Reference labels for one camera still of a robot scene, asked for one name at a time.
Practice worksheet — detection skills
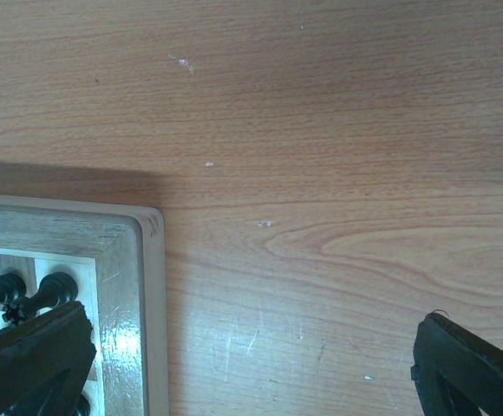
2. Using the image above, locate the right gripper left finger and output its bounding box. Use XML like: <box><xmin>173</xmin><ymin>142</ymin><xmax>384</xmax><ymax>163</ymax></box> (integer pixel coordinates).
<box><xmin>0</xmin><ymin>301</ymin><xmax>96</xmax><ymax>415</ymax></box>

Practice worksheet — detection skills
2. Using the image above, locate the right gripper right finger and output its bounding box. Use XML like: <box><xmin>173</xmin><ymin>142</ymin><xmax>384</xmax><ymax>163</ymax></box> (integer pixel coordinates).
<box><xmin>410</xmin><ymin>312</ymin><xmax>503</xmax><ymax>415</ymax></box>

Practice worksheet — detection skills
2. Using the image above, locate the black chess bishop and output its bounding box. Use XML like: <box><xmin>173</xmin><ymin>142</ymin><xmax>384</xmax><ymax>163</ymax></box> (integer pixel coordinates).
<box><xmin>73</xmin><ymin>394</ymin><xmax>91</xmax><ymax>416</ymax></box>

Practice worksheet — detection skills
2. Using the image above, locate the black chess rook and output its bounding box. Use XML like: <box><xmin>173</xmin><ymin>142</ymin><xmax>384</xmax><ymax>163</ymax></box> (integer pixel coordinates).
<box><xmin>2</xmin><ymin>272</ymin><xmax>78</xmax><ymax>327</ymax></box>

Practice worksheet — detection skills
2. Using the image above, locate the black chess pawn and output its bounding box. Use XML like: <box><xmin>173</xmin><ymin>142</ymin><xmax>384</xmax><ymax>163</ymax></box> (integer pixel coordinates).
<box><xmin>0</xmin><ymin>273</ymin><xmax>27</xmax><ymax>304</ymax></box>

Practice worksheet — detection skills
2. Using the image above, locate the wooden chess board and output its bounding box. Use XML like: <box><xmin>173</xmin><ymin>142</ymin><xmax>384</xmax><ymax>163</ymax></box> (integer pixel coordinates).
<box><xmin>0</xmin><ymin>195</ymin><xmax>169</xmax><ymax>415</ymax></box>

